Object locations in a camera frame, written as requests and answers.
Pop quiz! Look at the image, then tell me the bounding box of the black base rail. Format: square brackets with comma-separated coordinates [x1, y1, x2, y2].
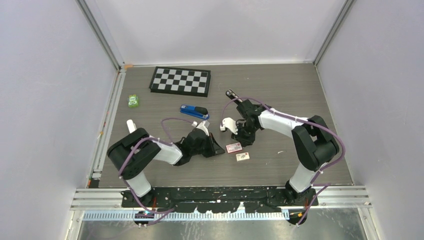
[120, 186, 316, 214]

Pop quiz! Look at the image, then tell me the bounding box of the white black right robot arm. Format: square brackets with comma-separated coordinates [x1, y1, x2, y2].
[231, 99, 340, 205]

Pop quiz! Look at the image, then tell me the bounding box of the red staple box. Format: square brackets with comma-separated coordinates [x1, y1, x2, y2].
[225, 142, 243, 154]

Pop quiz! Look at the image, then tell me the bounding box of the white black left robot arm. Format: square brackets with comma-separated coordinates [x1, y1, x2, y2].
[106, 127, 226, 207]

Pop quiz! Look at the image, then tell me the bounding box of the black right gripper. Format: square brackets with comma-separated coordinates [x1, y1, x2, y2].
[232, 121, 259, 147]

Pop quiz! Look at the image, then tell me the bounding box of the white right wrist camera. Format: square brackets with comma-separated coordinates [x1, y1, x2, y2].
[219, 117, 238, 135]

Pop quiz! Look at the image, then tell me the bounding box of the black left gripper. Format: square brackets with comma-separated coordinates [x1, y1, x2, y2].
[190, 132, 225, 158]

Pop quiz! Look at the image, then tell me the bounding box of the black white chessboard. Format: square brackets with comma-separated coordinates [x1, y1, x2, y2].
[149, 66, 212, 98]

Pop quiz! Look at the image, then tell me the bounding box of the slotted cable duct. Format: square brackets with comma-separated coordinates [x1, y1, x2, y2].
[82, 209, 290, 222]

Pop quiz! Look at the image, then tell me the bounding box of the blue stapler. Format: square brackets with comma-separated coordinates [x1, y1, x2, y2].
[179, 104, 210, 120]

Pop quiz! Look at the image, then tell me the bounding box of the green toy block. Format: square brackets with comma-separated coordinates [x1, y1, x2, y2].
[128, 94, 139, 108]

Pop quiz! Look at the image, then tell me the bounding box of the white staple box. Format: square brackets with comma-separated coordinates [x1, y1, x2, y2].
[236, 152, 250, 162]

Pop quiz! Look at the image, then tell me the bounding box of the black stapler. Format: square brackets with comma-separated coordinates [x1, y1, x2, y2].
[225, 89, 243, 103]

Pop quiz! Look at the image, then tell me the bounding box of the white stapler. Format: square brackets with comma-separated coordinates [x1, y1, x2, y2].
[126, 119, 137, 134]

